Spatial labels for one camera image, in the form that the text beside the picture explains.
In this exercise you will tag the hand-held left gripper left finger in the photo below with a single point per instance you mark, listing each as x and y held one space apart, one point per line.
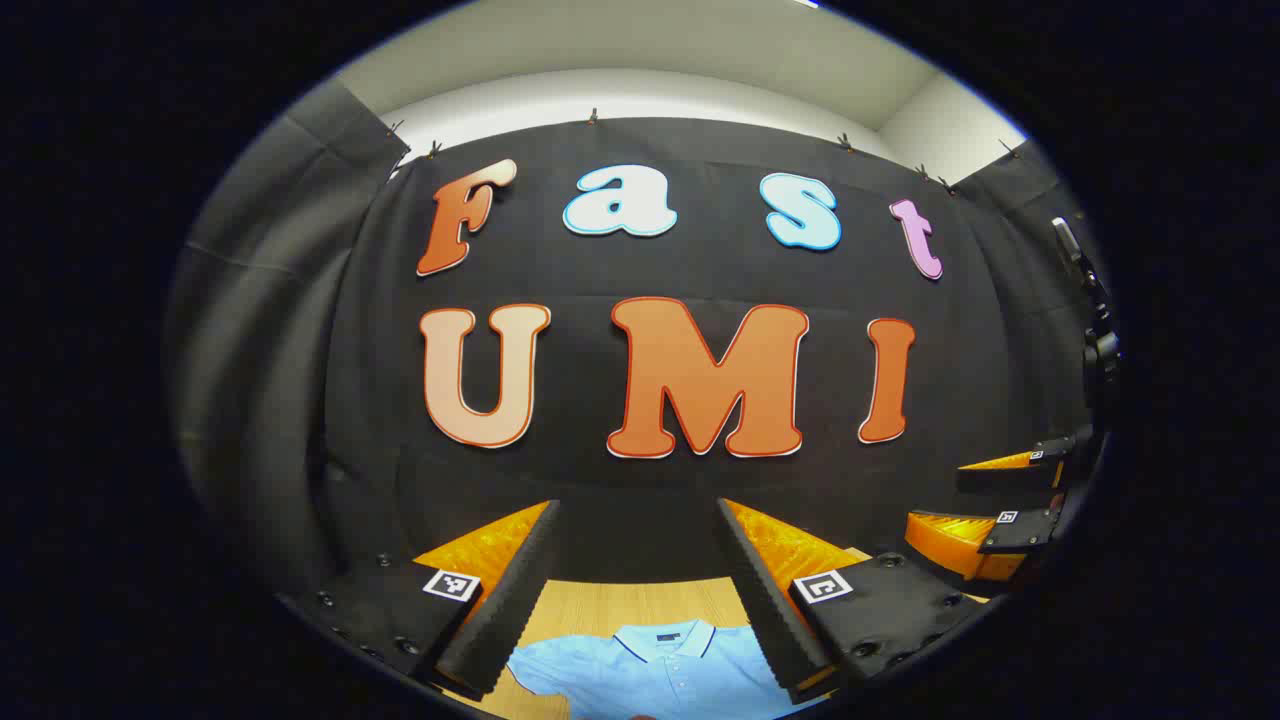
515 610

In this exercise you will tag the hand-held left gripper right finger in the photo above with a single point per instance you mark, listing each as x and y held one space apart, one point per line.
765 610

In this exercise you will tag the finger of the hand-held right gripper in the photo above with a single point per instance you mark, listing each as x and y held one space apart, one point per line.
1052 446
1025 530

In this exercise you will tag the light blue polo T-shirt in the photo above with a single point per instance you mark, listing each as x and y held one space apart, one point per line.
660 670

